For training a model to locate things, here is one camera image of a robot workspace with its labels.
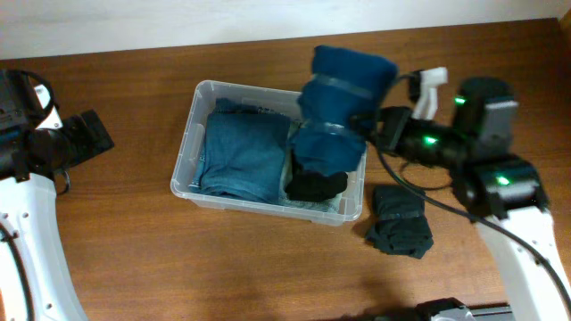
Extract blue taped clothing bundle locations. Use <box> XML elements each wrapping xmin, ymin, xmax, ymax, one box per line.
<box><xmin>292</xmin><ymin>45</ymin><xmax>399</xmax><ymax>176</ymax></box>

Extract light blue jeans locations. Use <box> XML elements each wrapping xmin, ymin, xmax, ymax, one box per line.
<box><xmin>277</xmin><ymin>121</ymin><xmax>343</xmax><ymax>214</ymax></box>

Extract small black clothing bundle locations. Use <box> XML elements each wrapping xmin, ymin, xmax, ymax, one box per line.
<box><xmin>365</xmin><ymin>185</ymin><xmax>434</xmax><ymax>259</ymax></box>

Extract black taped clothing bundle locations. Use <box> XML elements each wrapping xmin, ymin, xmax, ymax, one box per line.
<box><xmin>285</xmin><ymin>156</ymin><xmax>348</xmax><ymax>202</ymax></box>

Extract dark blue jeans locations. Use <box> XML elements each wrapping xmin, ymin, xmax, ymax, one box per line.
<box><xmin>188</xmin><ymin>98</ymin><xmax>291</xmax><ymax>204</ymax></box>

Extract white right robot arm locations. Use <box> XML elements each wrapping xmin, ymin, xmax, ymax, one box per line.
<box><xmin>350</xmin><ymin>77</ymin><xmax>570</xmax><ymax>320</ymax></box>

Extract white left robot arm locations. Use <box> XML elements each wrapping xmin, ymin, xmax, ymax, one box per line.
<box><xmin>1</xmin><ymin>70</ymin><xmax>114</xmax><ymax>320</ymax></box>

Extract clear plastic storage bin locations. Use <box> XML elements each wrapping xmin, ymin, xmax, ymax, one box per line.
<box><xmin>170</xmin><ymin>80</ymin><xmax>367</xmax><ymax>226</ymax></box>

